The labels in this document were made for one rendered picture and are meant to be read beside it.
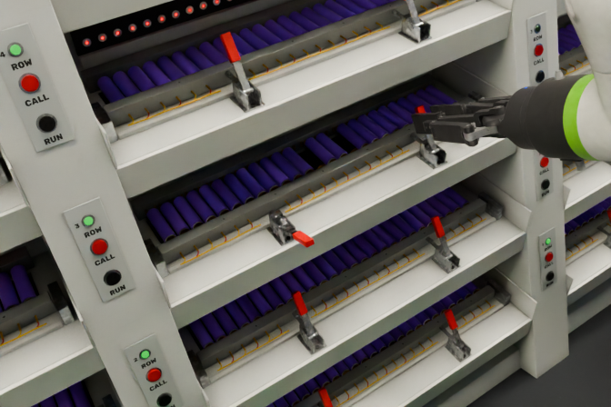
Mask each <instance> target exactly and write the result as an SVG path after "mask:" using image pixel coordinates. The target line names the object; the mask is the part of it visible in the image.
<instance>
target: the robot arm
mask: <svg viewBox="0 0 611 407"><path fill-rule="evenodd" d="M565 6H566V11H567V14H568V16H569V18H570V20H571V22H572V24H573V26H574V28H575V30H576V33H577V35H578V38H579V40H580V42H581V44H582V46H583V48H584V50H585V53H586V57H587V59H588V62H589V63H590V66H591V68H592V72H593V73H592V74H579V75H568V76H564V75H563V72H561V70H556V73H555V76H556V77H550V78H548V79H546V80H544V81H543V82H541V83H540V84H539V85H537V86H527V87H523V88H521V89H519V90H517V91H516V92H515V93H514V94H513V95H508V96H498V97H487V98H484V97H483V98H481V99H479V100H478V102H479V103H468V104H466V106H465V104H434V105H431V106H430V110H431V113H419V114H412V115H411V116H412V119H413V123H414V126H415V129H416V133H417V134H432V135H433V138H434V141H440V142H449V143H458V144H466V145H468V146H470V147H471V146H472V147H474V146H476V145H478V142H479V141H480V140H479V138H480V137H493V138H499V139H501V138H508V139H509V140H510V141H511V142H512V143H514V144H515V145H516V146H518V147H520V148H522V149H527V150H537V151H538V152H539V153H540V154H542V155H543V156H545V157H549V158H559V159H560V161H568V162H575V164H576V170H577V171H583V170H585V169H586V167H585V162H584V160H589V161H604V162H611V0H565Z"/></svg>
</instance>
